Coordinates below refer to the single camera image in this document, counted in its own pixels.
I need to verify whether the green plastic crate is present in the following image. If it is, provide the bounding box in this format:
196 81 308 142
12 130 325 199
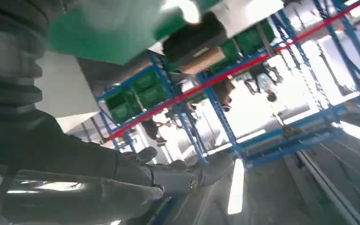
210 38 242 74
105 89 139 125
235 19 276 57
131 69 169 109

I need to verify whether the brown cardboard box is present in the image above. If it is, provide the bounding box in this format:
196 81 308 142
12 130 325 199
180 46 227 75

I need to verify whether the green table mat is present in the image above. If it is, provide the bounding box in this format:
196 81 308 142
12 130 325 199
45 0 223 66

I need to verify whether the white table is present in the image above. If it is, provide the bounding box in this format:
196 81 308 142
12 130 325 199
211 0 285 38

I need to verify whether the black zipped carry case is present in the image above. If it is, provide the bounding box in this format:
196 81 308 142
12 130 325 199
163 12 229 63

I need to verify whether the blue shelving rack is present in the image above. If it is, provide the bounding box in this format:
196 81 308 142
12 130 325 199
95 0 360 170

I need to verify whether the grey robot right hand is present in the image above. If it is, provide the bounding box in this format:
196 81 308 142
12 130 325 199
0 108 234 225

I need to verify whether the white cabinet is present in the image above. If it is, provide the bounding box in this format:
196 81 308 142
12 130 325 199
35 51 102 135

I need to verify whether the person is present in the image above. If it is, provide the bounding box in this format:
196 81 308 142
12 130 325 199
140 118 169 147
212 77 236 113

